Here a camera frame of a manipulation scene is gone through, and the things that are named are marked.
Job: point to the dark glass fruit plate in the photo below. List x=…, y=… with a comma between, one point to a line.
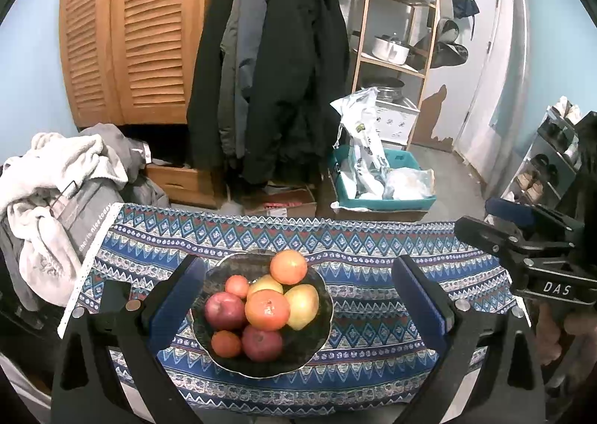
x=317, y=349

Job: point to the yellow-green mango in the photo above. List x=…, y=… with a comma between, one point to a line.
x=303, y=307
x=267, y=285

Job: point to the grey shoe rack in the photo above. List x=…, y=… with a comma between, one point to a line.
x=541, y=148

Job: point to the wooden louvered wardrobe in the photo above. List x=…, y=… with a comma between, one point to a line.
x=140, y=32

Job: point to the clear plastic bag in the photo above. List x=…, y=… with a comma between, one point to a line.
x=410, y=183

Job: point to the teal plastic bin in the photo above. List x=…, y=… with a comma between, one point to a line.
x=405, y=160

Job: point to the grey jacket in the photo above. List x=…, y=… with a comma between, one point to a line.
x=242, y=55

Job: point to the white cooking pot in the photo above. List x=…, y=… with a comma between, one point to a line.
x=391, y=50

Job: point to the white door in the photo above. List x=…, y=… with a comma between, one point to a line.
x=480, y=78

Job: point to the white rice bag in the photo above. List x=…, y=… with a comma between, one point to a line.
x=364, y=139

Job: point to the grey hanging bag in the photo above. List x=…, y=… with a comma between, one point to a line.
x=447, y=50

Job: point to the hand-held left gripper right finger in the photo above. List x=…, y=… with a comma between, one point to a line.
x=419, y=302

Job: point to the wooden drawer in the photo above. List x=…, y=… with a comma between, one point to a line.
x=182, y=186

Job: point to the wooden shelf rack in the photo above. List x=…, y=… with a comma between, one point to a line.
x=361, y=32

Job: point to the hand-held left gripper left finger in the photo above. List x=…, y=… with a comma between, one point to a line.
x=175, y=298

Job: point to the white perforated crate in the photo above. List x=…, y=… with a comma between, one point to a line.
x=399, y=123

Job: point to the grey crumpled cloth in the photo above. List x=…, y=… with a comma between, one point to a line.
x=116, y=141

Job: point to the small tangerine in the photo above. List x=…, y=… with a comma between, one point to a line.
x=237, y=286
x=226, y=343

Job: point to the dark folded umbrella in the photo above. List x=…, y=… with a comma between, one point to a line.
x=464, y=6

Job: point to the red apple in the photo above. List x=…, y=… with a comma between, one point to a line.
x=226, y=310
x=262, y=342

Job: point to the flat cardboard box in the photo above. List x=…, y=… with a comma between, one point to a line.
x=284, y=207

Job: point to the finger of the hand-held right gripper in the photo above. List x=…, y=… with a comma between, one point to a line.
x=510, y=211
x=485, y=235

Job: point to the black hooded coat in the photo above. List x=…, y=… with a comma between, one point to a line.
x=298, y=78

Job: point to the large orange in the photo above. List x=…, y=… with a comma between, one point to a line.
x=289, y=267
x=267, y=309

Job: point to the person's right hand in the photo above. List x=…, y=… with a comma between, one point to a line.
x=550, y=335

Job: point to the black jacket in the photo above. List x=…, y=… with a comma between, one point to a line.
x=205, y=78

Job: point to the shoe rack with shoes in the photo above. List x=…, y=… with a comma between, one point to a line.
x=536, y=186

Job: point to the steel pot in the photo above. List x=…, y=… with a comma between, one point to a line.
x=385, y=88

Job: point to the blue patterned tablecloth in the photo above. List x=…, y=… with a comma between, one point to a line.
x=368, y=265

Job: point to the grey printed garment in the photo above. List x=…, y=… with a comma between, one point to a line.
x=88, y=214

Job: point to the pile of grey white clothes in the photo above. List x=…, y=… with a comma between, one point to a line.
x=46, y=218

